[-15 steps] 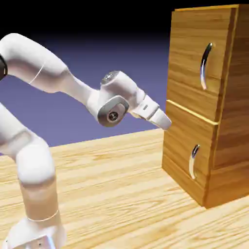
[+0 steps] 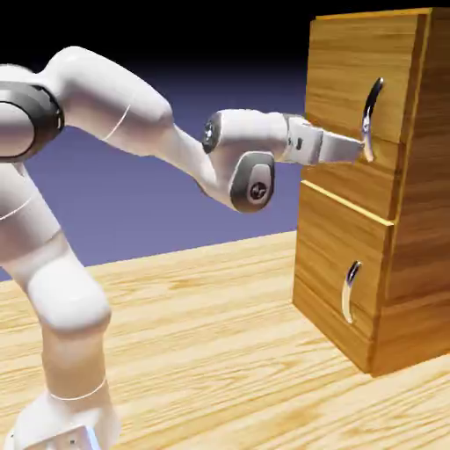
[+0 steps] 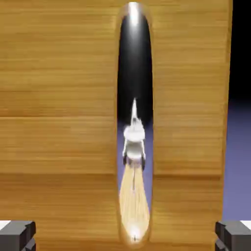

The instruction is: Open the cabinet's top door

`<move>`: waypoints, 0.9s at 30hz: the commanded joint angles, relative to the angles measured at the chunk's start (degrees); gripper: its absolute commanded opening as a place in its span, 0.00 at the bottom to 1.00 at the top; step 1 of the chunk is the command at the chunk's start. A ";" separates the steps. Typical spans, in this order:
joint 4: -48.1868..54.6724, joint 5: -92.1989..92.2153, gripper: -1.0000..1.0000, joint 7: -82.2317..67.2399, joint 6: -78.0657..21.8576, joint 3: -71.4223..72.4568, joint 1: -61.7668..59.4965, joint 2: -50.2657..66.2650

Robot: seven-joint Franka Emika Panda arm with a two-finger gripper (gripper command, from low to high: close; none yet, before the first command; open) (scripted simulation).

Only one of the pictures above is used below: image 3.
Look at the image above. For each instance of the light wood cabinet door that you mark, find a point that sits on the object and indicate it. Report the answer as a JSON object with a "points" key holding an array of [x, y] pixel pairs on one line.
{"points": [[58, 117]]}

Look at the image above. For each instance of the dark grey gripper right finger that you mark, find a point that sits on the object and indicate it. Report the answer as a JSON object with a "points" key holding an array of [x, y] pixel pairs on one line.
{"points": [[235, 236]]}

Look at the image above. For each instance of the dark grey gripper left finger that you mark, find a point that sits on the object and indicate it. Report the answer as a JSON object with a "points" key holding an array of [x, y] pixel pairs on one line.
{"points": [[15, 235]]}

